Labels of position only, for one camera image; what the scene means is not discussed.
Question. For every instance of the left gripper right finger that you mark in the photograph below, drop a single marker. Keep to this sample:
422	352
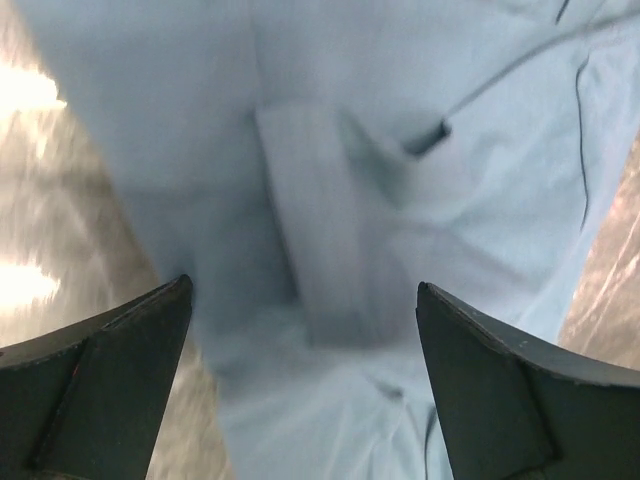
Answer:
513	406

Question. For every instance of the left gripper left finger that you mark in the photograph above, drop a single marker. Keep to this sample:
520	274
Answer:
87	401

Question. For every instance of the blue t shirt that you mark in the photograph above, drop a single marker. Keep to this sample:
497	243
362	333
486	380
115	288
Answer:
310	163

